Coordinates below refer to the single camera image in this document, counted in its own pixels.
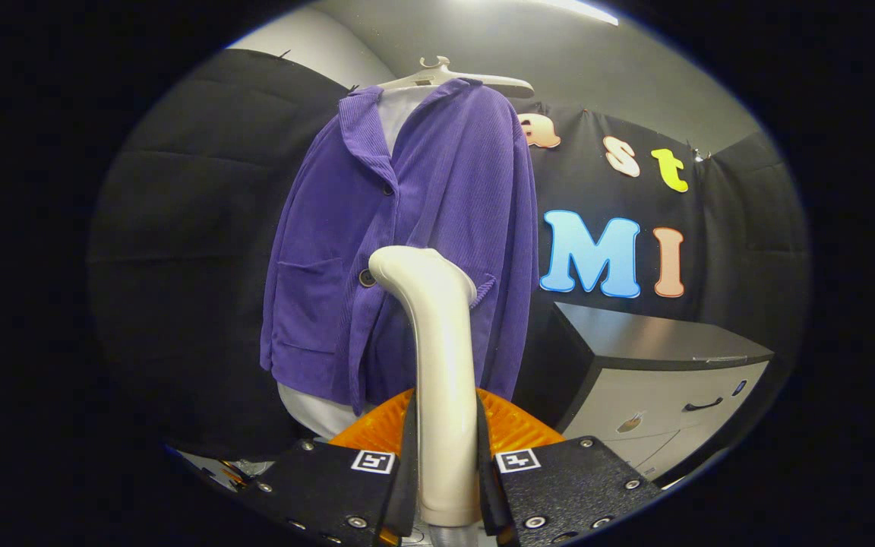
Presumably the white clothes hanger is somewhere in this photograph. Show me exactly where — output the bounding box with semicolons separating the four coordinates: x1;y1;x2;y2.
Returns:
377;55;535;100

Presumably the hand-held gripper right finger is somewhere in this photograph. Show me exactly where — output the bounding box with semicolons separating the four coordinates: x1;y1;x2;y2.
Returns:
475;387;666;547

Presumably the white garment steamer head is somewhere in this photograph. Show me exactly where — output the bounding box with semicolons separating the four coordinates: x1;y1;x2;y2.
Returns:
368;245;482;528

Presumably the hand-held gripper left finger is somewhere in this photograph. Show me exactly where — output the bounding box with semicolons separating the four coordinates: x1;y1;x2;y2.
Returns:
238;387;420;547

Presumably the purple corduroy jacket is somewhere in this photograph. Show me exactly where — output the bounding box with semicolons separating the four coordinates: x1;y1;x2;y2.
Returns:
259;78;541;417

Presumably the cream cabinet with dark top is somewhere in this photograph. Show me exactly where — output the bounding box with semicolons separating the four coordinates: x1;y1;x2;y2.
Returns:
513;302;775;482

